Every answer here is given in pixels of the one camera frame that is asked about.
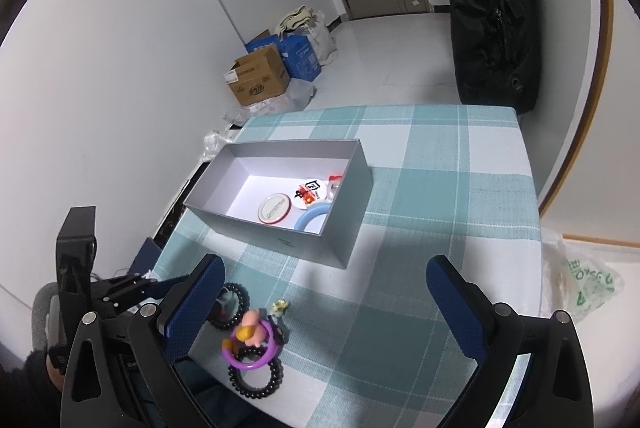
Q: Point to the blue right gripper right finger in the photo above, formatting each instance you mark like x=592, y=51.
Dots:
x=478, y=326

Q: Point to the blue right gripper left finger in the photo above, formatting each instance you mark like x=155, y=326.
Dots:
x=185, y=308

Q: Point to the small yellow flower charm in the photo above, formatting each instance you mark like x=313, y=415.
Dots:
x=279, y=307

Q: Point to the white round tin lid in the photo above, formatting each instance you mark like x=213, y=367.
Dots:
x=274, y=209

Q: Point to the person's left hand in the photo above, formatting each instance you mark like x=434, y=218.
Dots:
x=55, y=375

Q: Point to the white green plastic bag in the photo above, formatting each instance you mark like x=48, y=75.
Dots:
x=572, y=280

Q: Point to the teal checked tablecloth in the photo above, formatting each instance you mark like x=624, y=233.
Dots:
x=368, y=346

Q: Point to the grey open cardboard box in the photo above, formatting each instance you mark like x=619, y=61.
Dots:
x=226, y=197

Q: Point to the brown cardboard box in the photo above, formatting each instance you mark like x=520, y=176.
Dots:
x=258, y=76

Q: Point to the black hanging garment bag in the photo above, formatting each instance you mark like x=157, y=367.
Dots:
x=497, y=52

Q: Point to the blue cardboard box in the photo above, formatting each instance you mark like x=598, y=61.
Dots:
x=295, y=51

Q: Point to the white fabric bag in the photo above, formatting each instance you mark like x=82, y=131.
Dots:
x=310, y=23

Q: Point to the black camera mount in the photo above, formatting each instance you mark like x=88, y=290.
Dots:
x=75, y=252

